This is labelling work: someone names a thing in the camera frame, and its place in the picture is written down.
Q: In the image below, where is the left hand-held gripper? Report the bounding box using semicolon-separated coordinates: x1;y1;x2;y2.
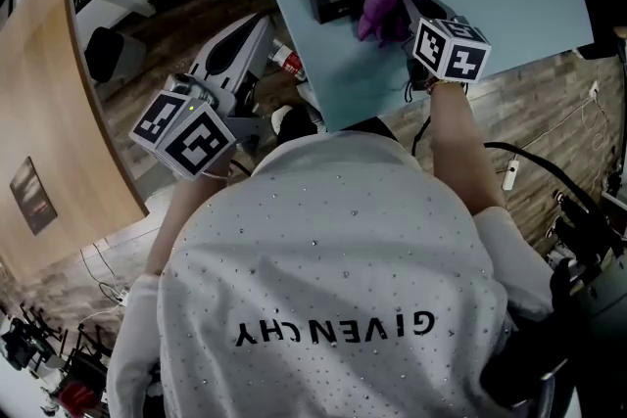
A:
128;72;238;183

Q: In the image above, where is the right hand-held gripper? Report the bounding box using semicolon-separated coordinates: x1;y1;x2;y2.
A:
401;0;493;90

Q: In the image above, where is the person's left forearm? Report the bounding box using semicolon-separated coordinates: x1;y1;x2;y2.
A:
145;169;232;279

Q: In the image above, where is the person's right forearm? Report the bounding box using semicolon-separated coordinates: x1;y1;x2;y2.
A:
427;80;506;217

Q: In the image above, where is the person's black and white shoe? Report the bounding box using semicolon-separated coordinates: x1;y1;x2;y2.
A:
270;104;318;147

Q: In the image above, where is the grey floor machine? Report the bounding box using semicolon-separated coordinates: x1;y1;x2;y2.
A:
187;13;276;154

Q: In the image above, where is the black chair seat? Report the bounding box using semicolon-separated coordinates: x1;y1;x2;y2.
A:
83;25;147;85

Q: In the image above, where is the red and white bottle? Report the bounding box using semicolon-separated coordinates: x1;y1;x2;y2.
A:
270;38;308;82

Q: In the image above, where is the curved wooden desk panel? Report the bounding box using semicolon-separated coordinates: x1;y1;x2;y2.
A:
0;0;151;281

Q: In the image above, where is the dark rectangular picture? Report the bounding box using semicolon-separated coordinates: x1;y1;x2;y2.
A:
9;156;59;237

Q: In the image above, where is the white studded t-shirt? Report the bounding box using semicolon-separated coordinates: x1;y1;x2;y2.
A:
106;129;555;418

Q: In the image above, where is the white power strip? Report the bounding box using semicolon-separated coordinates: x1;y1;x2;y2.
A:
501;156;521;192

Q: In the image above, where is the black and grey equipment stand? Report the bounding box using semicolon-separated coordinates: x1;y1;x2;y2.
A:
546;189;627;361

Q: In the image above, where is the thick black cable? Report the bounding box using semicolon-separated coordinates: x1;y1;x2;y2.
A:
482;141;604;217

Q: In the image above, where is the thin white cable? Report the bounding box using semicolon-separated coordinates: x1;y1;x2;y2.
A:
517;81;614;195

